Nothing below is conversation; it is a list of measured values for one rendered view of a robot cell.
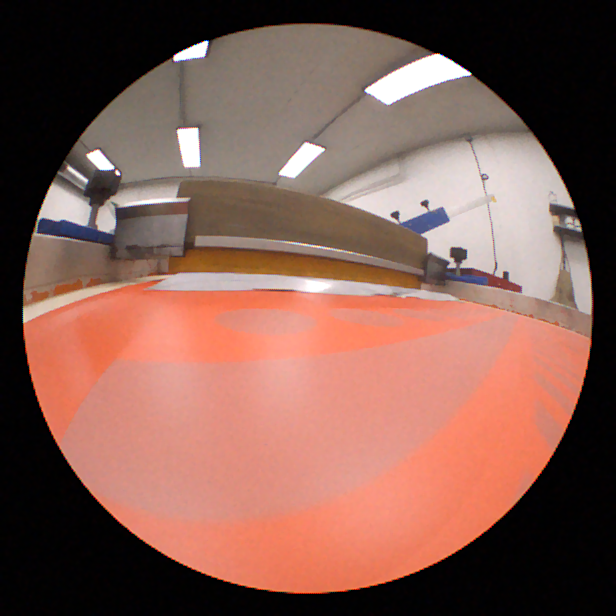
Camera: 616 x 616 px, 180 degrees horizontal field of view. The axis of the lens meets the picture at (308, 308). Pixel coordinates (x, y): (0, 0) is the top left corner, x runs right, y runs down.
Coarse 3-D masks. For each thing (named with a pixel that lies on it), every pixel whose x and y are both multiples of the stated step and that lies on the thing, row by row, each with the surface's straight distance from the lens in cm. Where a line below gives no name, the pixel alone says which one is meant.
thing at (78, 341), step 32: (128, 288) 13; (32, 320) 8; (64, 320) 6; (96, 320) 5; (128, 320) 5; (32, 352) 4; (64, 352) 4; (96, 352) 3; (64, 384) 3; (64, 416) 2
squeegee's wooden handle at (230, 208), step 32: (192, 192) 21; (224, 192) 21; (256, 192) 21; (288, 192) 22; (192, 224) 20; (224, 224) 20; (256, 224) 20; (288, 224) 21; (320, 224) 22; (352, 224) 25; (384, 224) 29; (384, 256) 28; (416, 256) 35
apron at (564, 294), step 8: (560, 264) 219; (568, 264) 222; (560, 272) 218; (568, 272) 221; (560, 280) 216; (568, 280) 220; (560, 288) 215; (568, 288) 218; (560, 296) 214; (568, 296) 217; (568, 304) 216
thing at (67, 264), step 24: (48, 240) 15; (72, 240) 16; (48, 264) 15; (72, 264) 16; (96, 264) 19; (120, 264) 24; (144, 264) 31; (24, 288) 13; (48, 288) 15; (72, 288) 17; (432, 288) 44; (456, 288) 42; (480, 288) 40; (528, 312) 39; (552, 312) 40; (576, 312) 41
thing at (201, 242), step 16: (208, 240) 18; (224, 240) 18; (240, 240) 18; (256, 240) 18; (272, 240) 19; (304, 256) 22; (320, 256) 21; (336, 256) 22; (352, 256) 23; (368, 256) 24; (400, 272) 32; (416, 272) 32
